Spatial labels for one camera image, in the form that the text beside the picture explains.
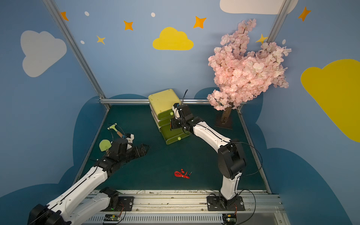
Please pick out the pink blossom artificial tree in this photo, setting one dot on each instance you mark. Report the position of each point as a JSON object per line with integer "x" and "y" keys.
{"x": 242, "y": 75}

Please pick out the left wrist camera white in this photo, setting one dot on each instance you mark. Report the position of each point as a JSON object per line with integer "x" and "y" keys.
{"x": 129, "y": 137}

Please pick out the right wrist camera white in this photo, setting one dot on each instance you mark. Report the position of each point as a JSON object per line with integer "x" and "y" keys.
{"x": 176, "y": 110}

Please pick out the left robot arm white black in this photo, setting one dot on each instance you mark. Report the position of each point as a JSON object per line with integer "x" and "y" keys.
{"x": 68, "y": 209}

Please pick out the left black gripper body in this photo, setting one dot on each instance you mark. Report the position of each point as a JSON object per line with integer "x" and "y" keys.
{"x": 134, "y": 150}

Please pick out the right green circuit board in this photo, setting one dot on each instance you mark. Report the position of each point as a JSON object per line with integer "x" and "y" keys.
{"x": 229, "y": 219}

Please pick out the green drawer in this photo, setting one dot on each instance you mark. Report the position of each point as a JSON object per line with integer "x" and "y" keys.
{"x": 165, "y": 121}
{"x": 162, "y": 115}
{"x": 173, "y": 135}

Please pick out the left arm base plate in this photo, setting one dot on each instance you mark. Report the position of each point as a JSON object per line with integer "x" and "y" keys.
{"x": 124, "y": 203}

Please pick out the red earphones lower bundle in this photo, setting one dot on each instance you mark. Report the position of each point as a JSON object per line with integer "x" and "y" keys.
{"x": 182, "y": 174}

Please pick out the green round paddle wooden handle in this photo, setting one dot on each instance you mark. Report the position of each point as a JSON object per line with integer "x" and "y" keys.
{"x": 105, "y": 145}

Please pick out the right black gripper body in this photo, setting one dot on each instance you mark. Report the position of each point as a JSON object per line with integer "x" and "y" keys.
{"x": 175, "y": 123}

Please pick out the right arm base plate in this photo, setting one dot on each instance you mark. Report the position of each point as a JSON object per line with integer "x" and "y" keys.
{"x": 219, "y": 203}

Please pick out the aluminium rail front frame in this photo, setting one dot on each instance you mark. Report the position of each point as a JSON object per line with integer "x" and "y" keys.
{"x": 194, "y": 201}

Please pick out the left green circuit board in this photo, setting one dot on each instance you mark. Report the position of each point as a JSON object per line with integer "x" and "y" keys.
{"x": 111, "y": 218}

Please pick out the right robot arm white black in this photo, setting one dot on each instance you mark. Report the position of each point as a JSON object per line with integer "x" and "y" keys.
{"x": 231, "y": 158}

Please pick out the green circuit board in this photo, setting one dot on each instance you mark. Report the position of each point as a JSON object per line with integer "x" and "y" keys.
{"x": 229, "y": 219}
{"x": 111, "y": 218}

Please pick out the green three-drawer cabinet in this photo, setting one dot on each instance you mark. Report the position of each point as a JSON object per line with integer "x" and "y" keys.
{"x": 161, "y": 101}

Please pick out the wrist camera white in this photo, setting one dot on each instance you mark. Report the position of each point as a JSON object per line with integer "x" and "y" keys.
{"x": 129, "y": 137}
{"x": 176, "y": 110}

